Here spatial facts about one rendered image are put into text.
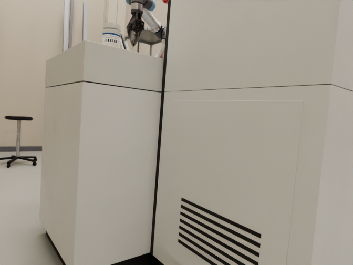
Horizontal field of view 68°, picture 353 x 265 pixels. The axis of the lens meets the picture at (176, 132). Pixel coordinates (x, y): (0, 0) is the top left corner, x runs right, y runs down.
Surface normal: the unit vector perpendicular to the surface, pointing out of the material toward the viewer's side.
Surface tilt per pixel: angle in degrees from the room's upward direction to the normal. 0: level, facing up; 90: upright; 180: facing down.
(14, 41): 90
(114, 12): 90
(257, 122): 90
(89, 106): 90
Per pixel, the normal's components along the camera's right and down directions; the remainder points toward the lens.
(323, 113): -0.78, -0.02
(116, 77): 0.62, 0.10
